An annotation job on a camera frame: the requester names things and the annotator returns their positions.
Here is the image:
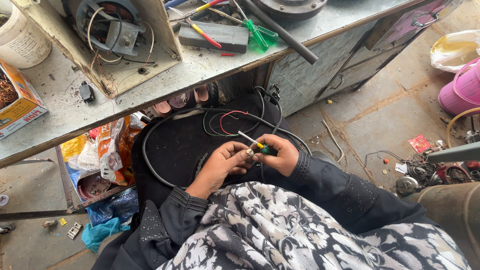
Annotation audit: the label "person's right hand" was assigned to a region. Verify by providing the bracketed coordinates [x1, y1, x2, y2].
[250, 134, 300, 178]

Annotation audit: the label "person's left hand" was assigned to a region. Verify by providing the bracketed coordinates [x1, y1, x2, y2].
[185, 141, 254, 200]

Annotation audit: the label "small green handle screwdriver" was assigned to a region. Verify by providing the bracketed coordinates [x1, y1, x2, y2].
[238, 130, 271, 155]

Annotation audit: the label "person's black clothed lap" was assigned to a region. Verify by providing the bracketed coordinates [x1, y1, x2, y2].
[130, 94, 312, 211]

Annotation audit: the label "pink sandals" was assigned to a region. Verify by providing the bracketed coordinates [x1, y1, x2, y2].
[144, 83, 220, 119]

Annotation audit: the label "black and white floral scarf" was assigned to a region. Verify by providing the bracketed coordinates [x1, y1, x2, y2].
[155, 181, 472, 270]

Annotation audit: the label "orange white plastic bag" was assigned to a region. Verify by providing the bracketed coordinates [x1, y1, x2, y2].
[60, 114, 146, 187]

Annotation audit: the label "metal workbench with drawers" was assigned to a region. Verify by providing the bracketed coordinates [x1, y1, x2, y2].
[0, 0, 466, 222]

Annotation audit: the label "blue plastic bag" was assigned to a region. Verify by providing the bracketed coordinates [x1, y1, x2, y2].
[66, 161, 140, 227]

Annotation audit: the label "long black rod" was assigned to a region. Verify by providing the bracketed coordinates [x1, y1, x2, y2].
[240, 0, 319, 65]

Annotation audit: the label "grey sharpening stone block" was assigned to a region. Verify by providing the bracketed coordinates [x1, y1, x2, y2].
[178, 21, 250, 54]

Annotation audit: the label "teal cloth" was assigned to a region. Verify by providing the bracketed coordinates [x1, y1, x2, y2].
[81, 217, 131, 253]

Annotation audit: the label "red paper packet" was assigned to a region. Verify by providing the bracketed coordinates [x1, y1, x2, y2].
[408, 134, 432, 154]

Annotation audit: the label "small black plug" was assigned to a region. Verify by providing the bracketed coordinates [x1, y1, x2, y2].
[79, 82, 96, 104]

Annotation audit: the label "round dark metal motor cover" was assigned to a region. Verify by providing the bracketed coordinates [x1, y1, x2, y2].
[252, 0, 328, 22]

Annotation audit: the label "heap of motor scrap parts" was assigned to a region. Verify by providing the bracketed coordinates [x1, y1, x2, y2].
[364, 130, 480, 196]

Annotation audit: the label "small white terminal block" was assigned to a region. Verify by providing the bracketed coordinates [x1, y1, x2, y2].
[67, 221, 83, 240]

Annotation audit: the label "cream metal motor housing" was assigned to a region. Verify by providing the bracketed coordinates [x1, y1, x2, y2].
[10, 0, 183, 100]

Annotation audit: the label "grey metal bar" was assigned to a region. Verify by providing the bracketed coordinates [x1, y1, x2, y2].
[427, 141, 480, 164]

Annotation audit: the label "brown cylindrical drum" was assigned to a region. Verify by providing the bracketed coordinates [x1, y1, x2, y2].
[404, 181, 480, 270]

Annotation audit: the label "pink plastic bucket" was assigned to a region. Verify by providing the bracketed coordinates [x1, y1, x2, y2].
[438, 57, 480, 117]

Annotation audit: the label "white yellow plastic bag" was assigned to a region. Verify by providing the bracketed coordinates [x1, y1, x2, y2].
[430, 30, 480, 74]

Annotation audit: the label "white plastic bucket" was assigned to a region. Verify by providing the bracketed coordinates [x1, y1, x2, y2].
[0, 3, 53, 70]

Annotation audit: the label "green wire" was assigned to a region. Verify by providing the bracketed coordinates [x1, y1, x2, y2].
[203, 111, 241, 137]

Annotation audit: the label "black power cable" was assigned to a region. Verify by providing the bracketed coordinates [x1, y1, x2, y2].
[142, 86, 313, 188]

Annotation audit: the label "white cable piece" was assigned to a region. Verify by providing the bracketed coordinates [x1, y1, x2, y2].
[321, 119, 345, 164]

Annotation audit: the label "green transparent handle screwdriver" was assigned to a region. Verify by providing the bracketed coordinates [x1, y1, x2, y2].
[208, 7, 280, 47]
[231, 0, 270, 53]

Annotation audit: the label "red yellow handle pliers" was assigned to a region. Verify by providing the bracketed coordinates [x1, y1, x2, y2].
[169, 7, 223, 49]

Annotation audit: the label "red yellow handle cutters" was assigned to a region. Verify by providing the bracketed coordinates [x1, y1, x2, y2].
[169, 0, 228, 22]

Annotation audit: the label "yellow hose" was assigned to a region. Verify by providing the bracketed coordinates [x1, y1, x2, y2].
[445, 107, 480, 149]

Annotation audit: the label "orange cardboard box with copper wire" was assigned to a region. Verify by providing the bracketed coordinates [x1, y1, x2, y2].
[0, 59, 49, 141]

